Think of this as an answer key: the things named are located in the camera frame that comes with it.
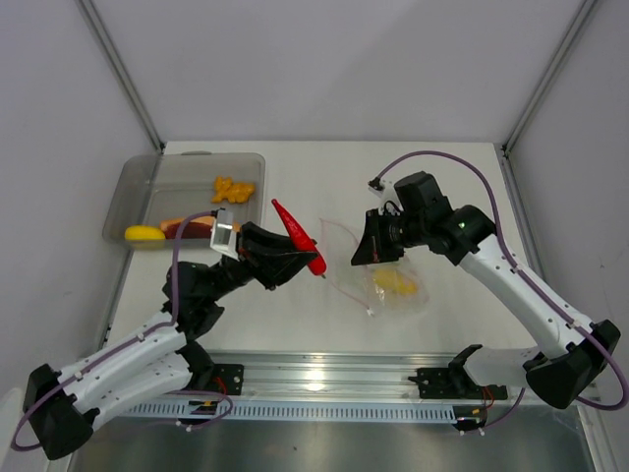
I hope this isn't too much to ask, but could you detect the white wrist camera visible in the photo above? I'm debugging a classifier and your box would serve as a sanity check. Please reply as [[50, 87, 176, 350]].
[[368, 177, 402, 215], [210, 208, 238, 260]]

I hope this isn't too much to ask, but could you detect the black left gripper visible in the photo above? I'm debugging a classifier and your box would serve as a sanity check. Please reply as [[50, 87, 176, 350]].
[[205, 221, 318, 303]]

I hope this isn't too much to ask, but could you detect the red grapefruit wedge toy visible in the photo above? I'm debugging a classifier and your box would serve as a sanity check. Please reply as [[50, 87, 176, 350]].
[[159, 216, 214, 240]]

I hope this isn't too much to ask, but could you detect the left aluminium frame post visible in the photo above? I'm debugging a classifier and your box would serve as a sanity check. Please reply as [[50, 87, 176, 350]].
[[75, 0, 165, 154]]

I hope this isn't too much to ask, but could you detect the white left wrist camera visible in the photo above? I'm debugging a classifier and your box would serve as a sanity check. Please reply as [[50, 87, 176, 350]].
[[210, 208, 238, 260]]

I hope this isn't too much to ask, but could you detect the clear pink zip top bag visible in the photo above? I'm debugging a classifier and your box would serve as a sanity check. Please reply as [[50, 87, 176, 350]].
[[319, 218, 429, 317]]

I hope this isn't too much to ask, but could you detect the grey slotted cable duct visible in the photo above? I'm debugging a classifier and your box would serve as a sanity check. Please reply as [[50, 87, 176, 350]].
[[120, 398, 458, 424]]

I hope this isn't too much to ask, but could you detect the right aluminium frame post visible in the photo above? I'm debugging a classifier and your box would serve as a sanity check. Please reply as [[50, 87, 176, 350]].
[[500, 0, 603, 154]]

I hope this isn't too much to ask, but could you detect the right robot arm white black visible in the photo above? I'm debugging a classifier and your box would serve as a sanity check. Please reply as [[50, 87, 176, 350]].
[[351, 171, 620, 409]]

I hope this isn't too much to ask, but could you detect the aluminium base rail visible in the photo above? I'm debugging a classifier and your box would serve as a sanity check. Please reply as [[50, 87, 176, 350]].
[[66, 351, 601, 405]]

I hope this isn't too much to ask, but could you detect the yellow lemon toy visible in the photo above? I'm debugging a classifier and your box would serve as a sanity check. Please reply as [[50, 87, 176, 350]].
[[124, 225, 166, 241], [372, 268, 418, 296]]

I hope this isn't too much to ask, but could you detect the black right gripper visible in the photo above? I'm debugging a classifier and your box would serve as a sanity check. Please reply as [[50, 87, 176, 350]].
[[351, 208, 428, 266]]

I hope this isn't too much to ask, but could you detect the aluminium frame post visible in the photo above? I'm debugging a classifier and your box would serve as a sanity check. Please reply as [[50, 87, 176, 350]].
[[75, 0, 165, 154], [500, 0, 603, 154]]

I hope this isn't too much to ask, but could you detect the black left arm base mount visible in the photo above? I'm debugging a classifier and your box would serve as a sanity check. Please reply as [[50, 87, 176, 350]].
[[195, 364, 245, 396]]

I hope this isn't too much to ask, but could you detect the grey translucent plastic tray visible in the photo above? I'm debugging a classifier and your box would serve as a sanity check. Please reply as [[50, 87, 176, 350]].
[[102, 152, 265, 250]]

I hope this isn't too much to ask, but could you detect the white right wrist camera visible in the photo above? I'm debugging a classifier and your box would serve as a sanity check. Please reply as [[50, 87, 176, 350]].
[[368, 177, 402, 215]]

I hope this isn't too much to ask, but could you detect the red chili pepper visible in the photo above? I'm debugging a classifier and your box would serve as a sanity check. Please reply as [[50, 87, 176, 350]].
[[271, 199, 327, 277]]

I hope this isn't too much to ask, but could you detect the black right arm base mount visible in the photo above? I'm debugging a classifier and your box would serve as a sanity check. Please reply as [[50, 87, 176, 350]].
[[408, 368, 508, 400]]

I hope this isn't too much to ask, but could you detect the orange ginger root toy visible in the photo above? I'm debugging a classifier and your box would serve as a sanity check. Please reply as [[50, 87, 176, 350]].
[[211, 176, 256, 204]]

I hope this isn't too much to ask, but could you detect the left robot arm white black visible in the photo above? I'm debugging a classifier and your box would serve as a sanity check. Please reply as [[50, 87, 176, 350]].
[[20, 220, 320, 460]]

